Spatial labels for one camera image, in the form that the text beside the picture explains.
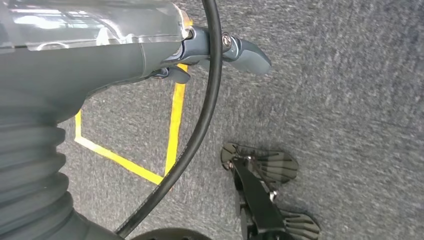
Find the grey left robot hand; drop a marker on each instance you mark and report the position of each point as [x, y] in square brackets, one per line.
[82, 63]

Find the yellow floor tape square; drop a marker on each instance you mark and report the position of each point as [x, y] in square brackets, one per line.
[172, 132]

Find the black rounded robot leg cover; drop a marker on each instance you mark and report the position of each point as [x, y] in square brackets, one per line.
[170, 234]

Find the black robot foot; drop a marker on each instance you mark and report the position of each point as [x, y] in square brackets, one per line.
[258, 198]

